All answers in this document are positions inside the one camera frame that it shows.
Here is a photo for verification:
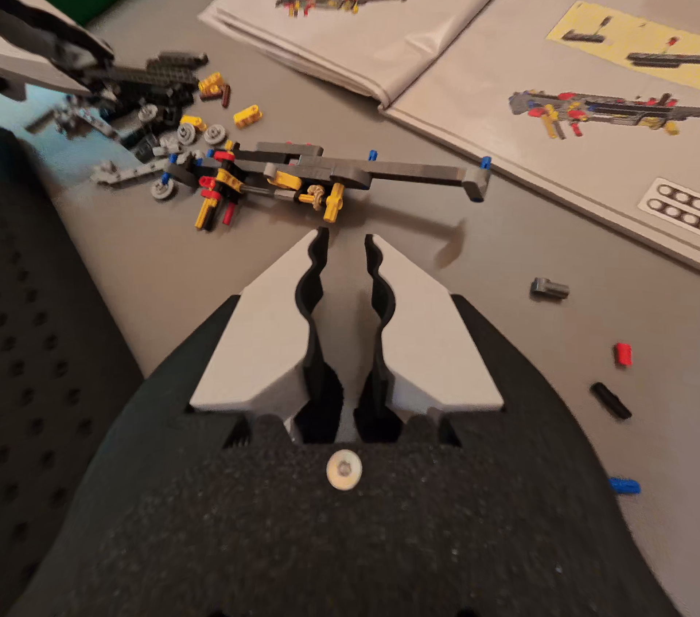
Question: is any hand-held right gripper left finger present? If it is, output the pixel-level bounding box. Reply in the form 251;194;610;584
188;227;330;442

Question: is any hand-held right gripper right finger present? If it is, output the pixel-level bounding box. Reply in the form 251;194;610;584
364;233;505;426

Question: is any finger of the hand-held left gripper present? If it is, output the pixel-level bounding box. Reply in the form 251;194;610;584
0;0;114;74
0;38;92;102

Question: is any long grey Technic assembly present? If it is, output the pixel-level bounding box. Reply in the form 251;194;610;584
164;138;493;232

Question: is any pile of lego beams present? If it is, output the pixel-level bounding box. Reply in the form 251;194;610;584
24;51;263;202

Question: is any dark grey lego piece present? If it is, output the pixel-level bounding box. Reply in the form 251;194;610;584
529;277;571;301

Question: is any black lego pin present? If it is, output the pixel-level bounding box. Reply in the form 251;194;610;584
590;382;633;420

